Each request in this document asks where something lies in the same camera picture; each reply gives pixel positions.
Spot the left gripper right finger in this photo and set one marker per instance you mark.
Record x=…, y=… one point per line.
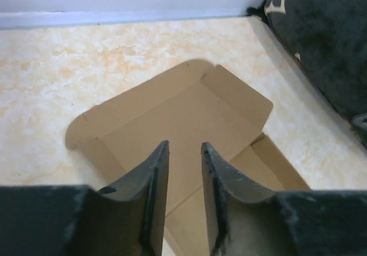
x=245, y=218

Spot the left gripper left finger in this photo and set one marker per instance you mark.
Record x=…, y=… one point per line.
x=126, y=217

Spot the brown cardboard box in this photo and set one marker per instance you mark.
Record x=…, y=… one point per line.
x=191, y=103

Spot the black floral pillow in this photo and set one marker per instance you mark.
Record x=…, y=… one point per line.
x=328, y=37

